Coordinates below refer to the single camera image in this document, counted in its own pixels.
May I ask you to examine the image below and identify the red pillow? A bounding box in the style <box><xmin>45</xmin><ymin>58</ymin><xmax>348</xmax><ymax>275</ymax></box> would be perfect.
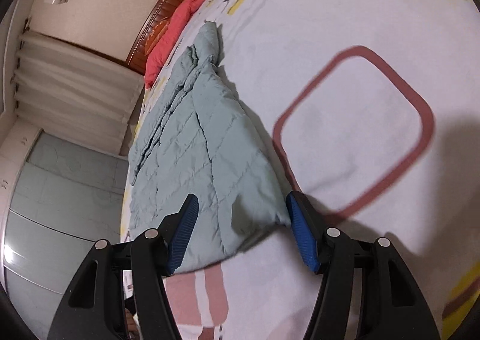
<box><xmin>144</xmin><ymin>0</ymin><xmax>205</xmax><ymax>89</ymax></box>

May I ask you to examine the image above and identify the light green quilted jacket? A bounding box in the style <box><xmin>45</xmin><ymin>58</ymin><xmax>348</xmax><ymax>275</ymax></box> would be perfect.
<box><xmin>128</xmin><ymin>22</ymin><xmax>290</xmax><ymax>273</ymax></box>

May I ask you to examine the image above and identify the white patterned bed sheet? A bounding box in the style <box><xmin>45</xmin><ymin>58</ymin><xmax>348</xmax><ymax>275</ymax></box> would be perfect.
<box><xmin>133</xmin><ymin>0</ymin><xmax>479</xmax><ymax>339</ymax></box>

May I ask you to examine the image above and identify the brown wooden headboard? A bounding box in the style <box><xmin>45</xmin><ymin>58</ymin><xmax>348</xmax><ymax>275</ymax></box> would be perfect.
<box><xmin>124</xmin><ymin>0</ymin><xmax>227</xmax><ymax>75</ymax></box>

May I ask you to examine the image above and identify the cream striped curtain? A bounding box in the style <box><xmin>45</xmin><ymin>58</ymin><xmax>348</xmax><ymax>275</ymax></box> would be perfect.
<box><xmin>14</xmin><ymin>31</ymin><xmax>143</xmax><ymax>155</ymax></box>

